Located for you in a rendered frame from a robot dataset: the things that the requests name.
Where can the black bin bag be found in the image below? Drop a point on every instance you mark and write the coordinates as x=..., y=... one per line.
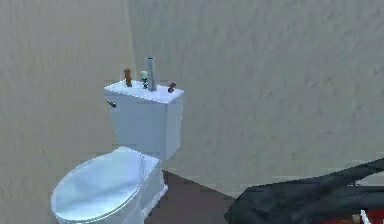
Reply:
x=283, y=200

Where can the brown bottle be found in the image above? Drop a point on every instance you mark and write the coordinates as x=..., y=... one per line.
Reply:
x=128, y=78

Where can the small green-capped bottle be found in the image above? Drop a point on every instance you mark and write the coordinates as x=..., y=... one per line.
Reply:
x=144, y=76

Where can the small brown object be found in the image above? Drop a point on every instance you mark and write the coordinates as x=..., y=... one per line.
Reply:
x=171, y=87

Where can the tall grey spray bottle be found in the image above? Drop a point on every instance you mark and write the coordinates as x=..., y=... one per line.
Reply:
x=151, y=73

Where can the white toilet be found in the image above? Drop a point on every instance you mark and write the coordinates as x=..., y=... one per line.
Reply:
x=143, y=123

